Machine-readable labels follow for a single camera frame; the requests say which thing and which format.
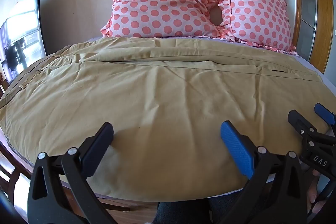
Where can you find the wooden bed frame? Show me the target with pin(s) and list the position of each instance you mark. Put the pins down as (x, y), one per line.
(123, 204)

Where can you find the khaki pants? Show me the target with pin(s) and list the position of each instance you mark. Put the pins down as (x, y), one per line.
(162, 108)

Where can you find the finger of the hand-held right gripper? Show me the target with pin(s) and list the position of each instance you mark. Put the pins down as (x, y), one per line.
(304, 129)
(325, 112)

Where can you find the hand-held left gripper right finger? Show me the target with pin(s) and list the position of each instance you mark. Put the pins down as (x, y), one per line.
(236, 146)

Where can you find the person's legs in dark trousers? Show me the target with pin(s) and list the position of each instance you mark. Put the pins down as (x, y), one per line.
(183, 211)

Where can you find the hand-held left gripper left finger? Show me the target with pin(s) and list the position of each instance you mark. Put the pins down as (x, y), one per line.
(97, 146)

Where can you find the person's right hand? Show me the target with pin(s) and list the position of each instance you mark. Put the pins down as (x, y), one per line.
(313, 195)

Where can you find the flat screen television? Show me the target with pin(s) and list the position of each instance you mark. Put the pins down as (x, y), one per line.
(23, 37)

